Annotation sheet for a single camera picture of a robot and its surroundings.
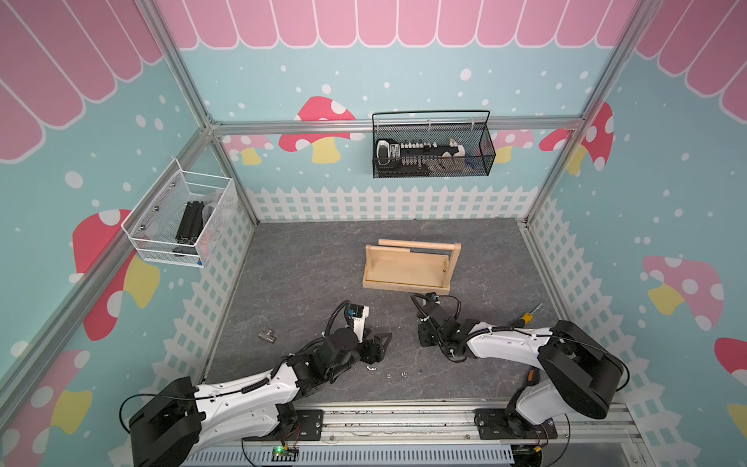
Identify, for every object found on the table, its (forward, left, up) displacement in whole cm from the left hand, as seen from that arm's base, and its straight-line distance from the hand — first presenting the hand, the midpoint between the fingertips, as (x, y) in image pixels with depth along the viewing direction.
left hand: (381, 338), depth 80 cm
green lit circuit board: (-26, +25, -11) cm, 38 cm away
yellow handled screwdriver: (+11, -46, -7) cm, 48 cm away
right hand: (+7, -13, -9) cm, 17 cm away
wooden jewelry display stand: (+31, -10, -8) cm, 34 cm away
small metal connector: (+4, +35, -8) cm, 36 cm away
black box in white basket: (+16, +47, +27) cm, 56 cm away
